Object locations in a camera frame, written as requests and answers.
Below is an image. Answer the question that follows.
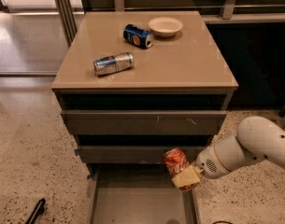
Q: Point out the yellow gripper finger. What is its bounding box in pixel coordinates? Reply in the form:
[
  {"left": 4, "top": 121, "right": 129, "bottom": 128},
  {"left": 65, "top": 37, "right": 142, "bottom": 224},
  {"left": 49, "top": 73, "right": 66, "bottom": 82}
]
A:
[{"left": 172, "top": 165, "right": 202, "bottom": 189}]

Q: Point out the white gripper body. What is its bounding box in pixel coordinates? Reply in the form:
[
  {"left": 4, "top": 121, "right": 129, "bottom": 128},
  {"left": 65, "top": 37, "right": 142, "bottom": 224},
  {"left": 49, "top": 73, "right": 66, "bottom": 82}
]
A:
[{"left": 196, "top": 144, "right": 230, "bottom": 179}]

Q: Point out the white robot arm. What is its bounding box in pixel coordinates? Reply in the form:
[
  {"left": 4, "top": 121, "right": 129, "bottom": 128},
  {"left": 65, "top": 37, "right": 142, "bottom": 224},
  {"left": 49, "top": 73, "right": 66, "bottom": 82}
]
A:
[{"left": 164, "top": 117, "right": 285, "bottom": 190}]

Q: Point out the bottom open grey drawer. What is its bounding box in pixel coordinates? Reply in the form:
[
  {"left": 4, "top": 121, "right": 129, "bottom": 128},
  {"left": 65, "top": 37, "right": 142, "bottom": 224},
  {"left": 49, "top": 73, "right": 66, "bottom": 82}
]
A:
[{"left": 89, "top": 164, "right": 201, "bottom": 224}]

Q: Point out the middle grey drawer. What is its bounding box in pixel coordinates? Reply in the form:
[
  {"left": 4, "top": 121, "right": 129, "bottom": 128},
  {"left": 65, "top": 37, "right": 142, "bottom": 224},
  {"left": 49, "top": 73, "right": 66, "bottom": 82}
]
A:
[{"left": 76, "top": 145, "right": 211, "bottom": 165}]

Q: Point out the grey drawer cabinet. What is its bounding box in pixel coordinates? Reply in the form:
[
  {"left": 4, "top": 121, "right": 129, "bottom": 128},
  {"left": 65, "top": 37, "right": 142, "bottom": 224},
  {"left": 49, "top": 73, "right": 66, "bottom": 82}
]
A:
[{"left": 51, "top": 10, "right": 239, "bottom": 224}]

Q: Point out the top grey drawer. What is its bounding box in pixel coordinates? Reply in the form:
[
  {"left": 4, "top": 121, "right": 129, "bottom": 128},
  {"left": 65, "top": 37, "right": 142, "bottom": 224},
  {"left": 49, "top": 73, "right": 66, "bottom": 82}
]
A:
[{"left": 61, "top": 110, "right": 226, "bottom": 135}]

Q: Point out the silver blue crushed can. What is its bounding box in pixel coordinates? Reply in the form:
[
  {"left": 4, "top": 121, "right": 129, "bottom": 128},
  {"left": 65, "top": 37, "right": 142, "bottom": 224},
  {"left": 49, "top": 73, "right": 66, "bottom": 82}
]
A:
[{"left": 93, "top": 52, "right": 134, "bottom": 77}]

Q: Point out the blue pepsi can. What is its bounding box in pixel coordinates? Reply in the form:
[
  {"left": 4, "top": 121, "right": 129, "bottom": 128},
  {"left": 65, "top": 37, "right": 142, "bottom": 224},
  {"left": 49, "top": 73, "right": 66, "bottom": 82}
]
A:
[{"left": 123, "top": 24, "right": 152, "bottom": 49}]

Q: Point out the white bowl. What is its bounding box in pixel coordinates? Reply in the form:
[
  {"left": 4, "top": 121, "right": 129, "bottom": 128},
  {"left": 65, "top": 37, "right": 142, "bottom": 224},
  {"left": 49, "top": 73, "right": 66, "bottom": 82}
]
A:
[{"left": 149, "top": 17, "right": 183, "bottom": 38}]

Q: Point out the black object on floor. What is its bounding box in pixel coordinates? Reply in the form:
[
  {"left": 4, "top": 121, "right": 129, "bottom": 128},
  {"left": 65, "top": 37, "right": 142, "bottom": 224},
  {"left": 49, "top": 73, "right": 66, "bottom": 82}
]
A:
[{"left": 25, "top": 198, "right": 46, "bottom": 224}]

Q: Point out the metal window frame post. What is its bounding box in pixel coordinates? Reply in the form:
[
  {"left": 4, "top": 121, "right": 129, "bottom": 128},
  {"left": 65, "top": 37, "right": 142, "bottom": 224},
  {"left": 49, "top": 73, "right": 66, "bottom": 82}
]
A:
[{"left": 54, "top": 0, "right": 78, "bottom": 47}]

